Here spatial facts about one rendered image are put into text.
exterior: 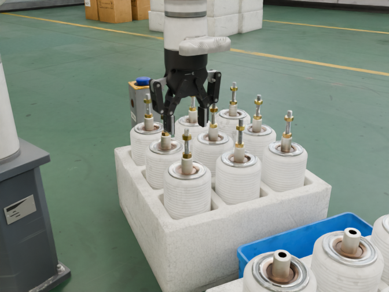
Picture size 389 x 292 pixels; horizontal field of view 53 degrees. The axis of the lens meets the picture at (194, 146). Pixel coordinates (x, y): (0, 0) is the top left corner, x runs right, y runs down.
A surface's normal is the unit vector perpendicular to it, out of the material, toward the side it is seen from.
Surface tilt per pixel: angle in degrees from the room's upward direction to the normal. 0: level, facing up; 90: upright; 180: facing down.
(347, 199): 0
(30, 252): 90
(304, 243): 88
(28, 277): 90
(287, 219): 90
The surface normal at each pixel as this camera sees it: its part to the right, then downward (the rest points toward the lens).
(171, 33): -0.58, 0.31
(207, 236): 0.41, 0.39
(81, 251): 0.00, -0.90
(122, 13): 0.75, 0.28
